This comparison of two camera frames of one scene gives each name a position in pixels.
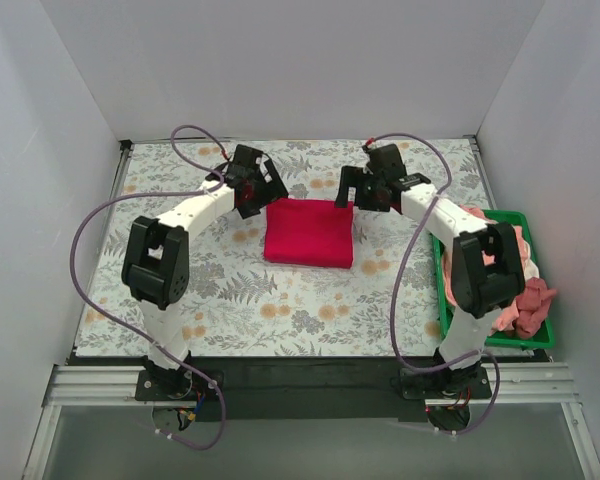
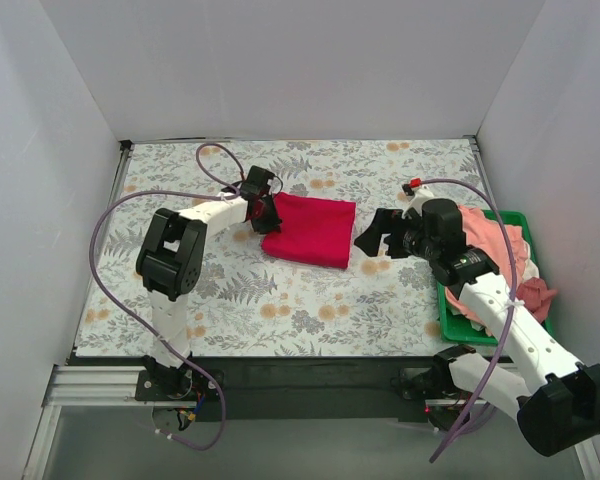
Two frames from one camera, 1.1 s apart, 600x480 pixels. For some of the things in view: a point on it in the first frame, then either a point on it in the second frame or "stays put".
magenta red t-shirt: [309, 232] stays put
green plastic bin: [543, 337] stays put
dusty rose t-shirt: [532, 306] stays put
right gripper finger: [349, 178] to [370, 240]
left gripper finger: [270, 185] to [264, 216]
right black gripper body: [356, 185] to [391, 234]
